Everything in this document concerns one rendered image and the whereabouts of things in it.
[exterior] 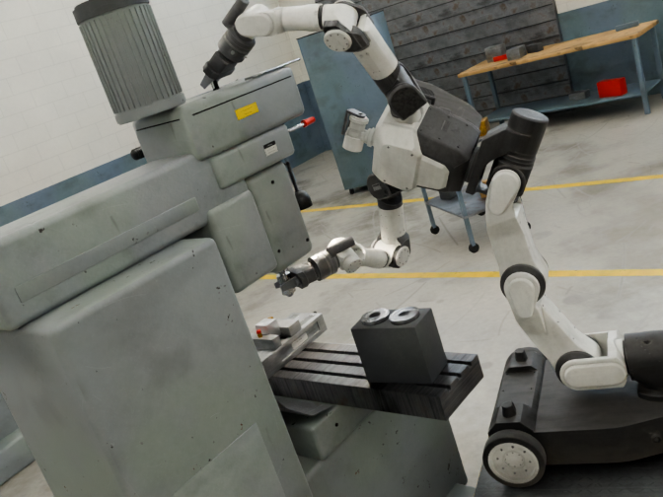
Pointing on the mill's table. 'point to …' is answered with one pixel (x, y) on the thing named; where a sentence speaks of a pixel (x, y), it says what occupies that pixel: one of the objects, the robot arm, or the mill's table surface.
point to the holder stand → (400, 345)
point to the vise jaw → (288, 326)
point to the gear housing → (252, 156)
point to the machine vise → (284, 350)
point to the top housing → (221, 117)
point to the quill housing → (279, 214)
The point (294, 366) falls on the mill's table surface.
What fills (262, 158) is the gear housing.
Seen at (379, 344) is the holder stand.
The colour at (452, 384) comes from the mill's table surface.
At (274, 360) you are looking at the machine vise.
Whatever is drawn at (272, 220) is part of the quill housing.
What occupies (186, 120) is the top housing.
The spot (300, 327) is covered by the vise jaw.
